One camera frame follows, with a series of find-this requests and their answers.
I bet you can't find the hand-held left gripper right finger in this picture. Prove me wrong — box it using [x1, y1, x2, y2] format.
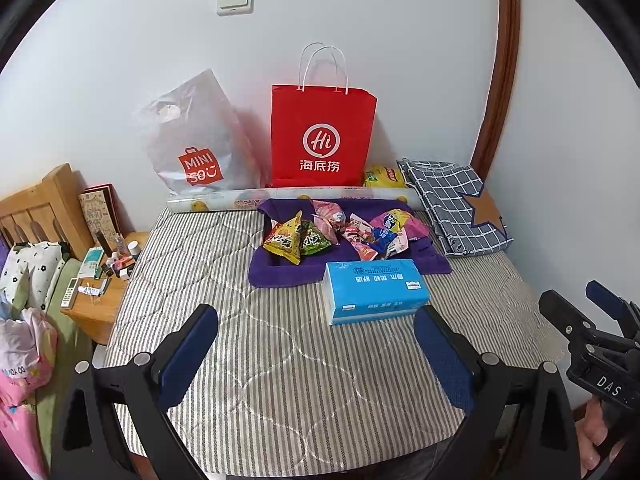
[414, 305, 581, 480]

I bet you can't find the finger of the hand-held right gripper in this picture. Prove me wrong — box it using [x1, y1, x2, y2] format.
[539, 289, 596, 348]
[585, 280, 640, 346]

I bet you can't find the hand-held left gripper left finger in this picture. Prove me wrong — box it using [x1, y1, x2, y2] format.
[50, 303, 220, 480]

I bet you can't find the blue tissue pack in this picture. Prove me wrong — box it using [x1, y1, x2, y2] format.
[322, 259, 431, 327]

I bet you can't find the pale pink packet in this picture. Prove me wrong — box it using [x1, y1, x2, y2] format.
[387, 232, 411, 258]

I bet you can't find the small blue snack packet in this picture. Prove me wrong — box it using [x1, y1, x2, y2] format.
[372, 227, 396, 253]

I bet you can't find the yellow triangular snack packet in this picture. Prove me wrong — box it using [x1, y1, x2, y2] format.
[262, 211, 304, 266]

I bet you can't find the large pink yellow-edged packet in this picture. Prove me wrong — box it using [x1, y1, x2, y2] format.
[370, 210, 430, 241]

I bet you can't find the red strawberry snack packet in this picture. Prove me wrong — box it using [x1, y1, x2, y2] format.
[342, 215, 376, 251]

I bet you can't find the green triangular snack packet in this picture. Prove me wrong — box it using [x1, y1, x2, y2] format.
[299, 220, 333, 256]

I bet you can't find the pink crinkled snack packet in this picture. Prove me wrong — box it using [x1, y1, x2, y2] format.
[310, 200, 351, 246]

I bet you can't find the person's right hand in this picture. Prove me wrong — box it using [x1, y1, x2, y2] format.
[575, 395, 640, 480]

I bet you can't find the wooden nightstand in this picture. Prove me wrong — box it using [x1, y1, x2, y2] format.
[60, 231, 151, 346]

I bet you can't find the striped quilted mattress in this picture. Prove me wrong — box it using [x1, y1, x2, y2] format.
[102, 207, 566, 476]

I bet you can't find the cluster of small cosmetics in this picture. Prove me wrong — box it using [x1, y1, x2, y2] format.
[97, 230, 143, 281]

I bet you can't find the purple towel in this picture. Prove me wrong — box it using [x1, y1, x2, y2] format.
[248, 197, 453, 291]

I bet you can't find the green blanket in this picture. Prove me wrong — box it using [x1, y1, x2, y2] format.
[12, 255, 96, 480]

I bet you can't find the teal white small box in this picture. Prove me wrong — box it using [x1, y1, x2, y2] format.
[77, 246, 106, 279]

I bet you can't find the white remote control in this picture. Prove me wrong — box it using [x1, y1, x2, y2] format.
[60, 276, 81, 309]

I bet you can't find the roll of patterned paper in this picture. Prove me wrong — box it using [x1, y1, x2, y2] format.
[166, 185, 418, 214]

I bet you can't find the checked cloth with star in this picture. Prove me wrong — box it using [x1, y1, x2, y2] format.
[396, 159, 515, 259]

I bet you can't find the patterned notebook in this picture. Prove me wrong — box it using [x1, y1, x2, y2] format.
[77, 185, 123, 248]

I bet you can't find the white dotted pillow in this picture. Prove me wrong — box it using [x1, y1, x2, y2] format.
[0, 241, 71, 306]

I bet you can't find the yellow lemon snack packet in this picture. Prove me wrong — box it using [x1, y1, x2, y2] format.
[362, 165, 408, 189]

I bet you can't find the pink printed blanket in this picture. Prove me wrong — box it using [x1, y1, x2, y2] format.
[0, 390, 46, 480]

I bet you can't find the wooden headboard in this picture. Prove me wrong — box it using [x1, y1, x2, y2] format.
[0, 163, 93, 261]

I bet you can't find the translucent plastic shopping bag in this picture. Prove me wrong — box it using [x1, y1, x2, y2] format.
[131, 68, 266, 198]

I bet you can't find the red paper bag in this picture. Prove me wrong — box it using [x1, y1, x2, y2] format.
[271, 44, 377, 188]

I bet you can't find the white light switch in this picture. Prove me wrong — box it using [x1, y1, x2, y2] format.
[216, 0, 255, 16]

